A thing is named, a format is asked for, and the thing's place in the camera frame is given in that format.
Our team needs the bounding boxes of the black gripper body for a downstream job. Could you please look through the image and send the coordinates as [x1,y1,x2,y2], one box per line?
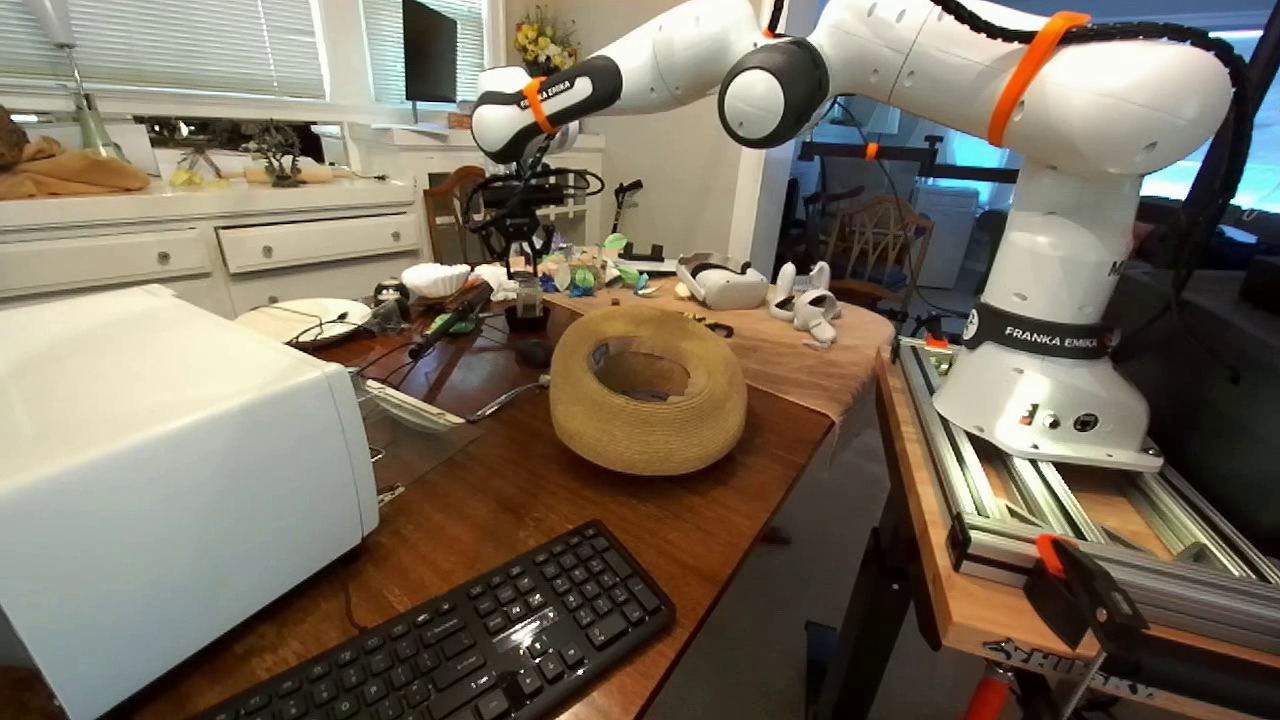
[499,186,564,250]

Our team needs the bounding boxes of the small jar white top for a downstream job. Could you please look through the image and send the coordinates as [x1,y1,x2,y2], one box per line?
[511,284,551,334]

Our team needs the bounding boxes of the white crumpled tissue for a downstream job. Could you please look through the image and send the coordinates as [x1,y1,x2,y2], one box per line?
[398,259,474,303]

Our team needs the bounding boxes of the yellow flower bouquet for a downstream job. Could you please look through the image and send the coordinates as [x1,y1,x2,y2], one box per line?
[511,6,579,76]

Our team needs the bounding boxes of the black monitor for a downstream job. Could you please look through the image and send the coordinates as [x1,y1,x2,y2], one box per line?
[399,0,462,108]

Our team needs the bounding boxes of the large white plate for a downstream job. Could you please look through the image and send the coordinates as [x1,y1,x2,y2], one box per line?
[235,290,377,351]

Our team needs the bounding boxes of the dark metal figurine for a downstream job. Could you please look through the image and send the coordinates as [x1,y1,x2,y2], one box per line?
[252,124,314,190]
[171,133,231,190]

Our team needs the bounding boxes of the brown wicker chair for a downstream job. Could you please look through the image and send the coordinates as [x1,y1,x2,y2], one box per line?
[813,190,938,316]

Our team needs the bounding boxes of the white drawer cabinet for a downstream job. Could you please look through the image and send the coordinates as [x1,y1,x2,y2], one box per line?
[0,174,445,322]

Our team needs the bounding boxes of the black computer keyboard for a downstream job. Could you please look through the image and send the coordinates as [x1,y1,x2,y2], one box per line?
[197,517,681,720]

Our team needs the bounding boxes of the white window blinds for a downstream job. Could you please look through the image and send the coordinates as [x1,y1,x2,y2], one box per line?
[0,0,334,103]

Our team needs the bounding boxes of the white toaster oven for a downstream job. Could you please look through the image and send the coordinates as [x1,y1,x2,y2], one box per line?
[0,278,474,720]

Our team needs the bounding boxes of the tan cutting board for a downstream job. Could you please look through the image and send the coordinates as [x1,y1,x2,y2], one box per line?
[0,147,156,202]

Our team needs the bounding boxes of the wooden base board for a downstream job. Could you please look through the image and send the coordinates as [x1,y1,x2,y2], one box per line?
[871,356,1280,672]

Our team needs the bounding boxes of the black metal stand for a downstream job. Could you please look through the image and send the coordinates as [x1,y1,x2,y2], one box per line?
[813,517,938,720]

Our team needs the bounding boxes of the black orange clamp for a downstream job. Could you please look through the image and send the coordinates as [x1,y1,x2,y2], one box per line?
[1015,531,1280,720]

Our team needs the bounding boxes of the aluminium rail frame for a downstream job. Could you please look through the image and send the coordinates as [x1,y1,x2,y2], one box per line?
[893,333,1280,656]

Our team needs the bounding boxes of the black braided cable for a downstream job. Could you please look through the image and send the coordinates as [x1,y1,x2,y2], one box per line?
[933,0,1280,271]

